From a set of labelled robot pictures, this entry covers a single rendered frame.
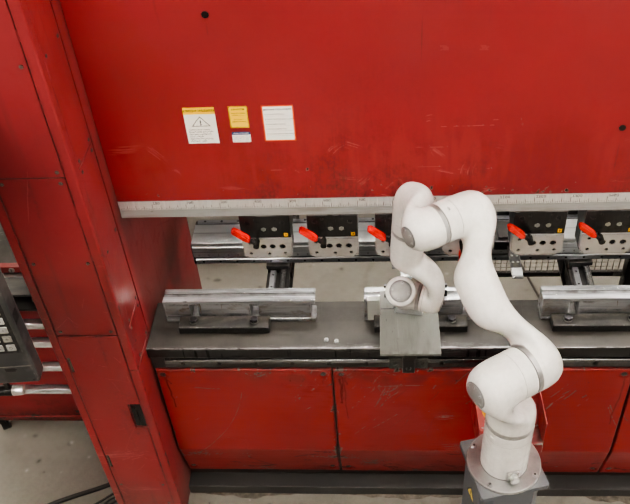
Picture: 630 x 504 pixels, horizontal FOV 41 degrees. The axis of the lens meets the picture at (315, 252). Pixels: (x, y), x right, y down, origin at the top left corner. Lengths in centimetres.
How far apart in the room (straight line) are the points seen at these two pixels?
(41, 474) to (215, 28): 218
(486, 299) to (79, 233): 110
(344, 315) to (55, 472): 150
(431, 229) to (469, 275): 14
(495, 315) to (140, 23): 111
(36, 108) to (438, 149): 103
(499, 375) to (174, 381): 132
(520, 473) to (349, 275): 212
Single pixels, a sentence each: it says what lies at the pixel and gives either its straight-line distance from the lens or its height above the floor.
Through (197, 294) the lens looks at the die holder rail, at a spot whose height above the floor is 97.
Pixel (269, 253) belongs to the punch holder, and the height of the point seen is 119.
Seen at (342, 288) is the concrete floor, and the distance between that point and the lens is 412.
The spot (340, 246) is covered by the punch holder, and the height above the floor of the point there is 121.
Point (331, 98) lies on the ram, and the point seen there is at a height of 173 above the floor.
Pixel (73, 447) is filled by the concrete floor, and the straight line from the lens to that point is 376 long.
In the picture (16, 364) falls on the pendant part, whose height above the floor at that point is 131.
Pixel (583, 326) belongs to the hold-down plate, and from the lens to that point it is 279.
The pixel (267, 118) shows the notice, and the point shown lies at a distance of 226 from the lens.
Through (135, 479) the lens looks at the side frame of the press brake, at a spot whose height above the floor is 27.
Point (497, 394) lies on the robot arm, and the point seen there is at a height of 140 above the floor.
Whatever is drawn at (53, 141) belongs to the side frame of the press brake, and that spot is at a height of 176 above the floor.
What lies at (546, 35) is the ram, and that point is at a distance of 217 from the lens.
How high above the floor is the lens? 292
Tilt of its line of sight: 42 degrees down
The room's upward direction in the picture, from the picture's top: 5 degrees counter-clockwise
